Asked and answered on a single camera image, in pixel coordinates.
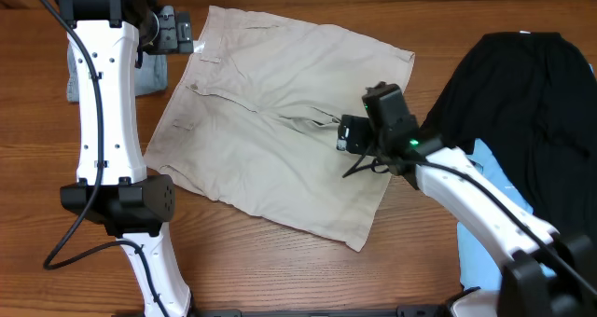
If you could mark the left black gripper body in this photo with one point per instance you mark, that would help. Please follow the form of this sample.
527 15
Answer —
170 34

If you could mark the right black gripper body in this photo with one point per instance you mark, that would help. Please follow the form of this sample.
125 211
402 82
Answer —
351 133

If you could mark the beige shorts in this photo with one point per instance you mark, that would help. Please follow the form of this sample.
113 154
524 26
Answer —
253 121

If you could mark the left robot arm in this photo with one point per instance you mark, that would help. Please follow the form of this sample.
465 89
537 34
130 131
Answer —
109 39

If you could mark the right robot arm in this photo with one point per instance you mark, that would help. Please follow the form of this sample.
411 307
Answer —
543 273

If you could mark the folded light blue jeans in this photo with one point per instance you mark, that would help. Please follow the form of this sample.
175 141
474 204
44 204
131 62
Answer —
150 78

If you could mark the black garment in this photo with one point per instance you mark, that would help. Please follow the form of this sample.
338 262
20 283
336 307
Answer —
531 98

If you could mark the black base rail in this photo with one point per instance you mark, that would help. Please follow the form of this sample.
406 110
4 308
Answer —
326 312

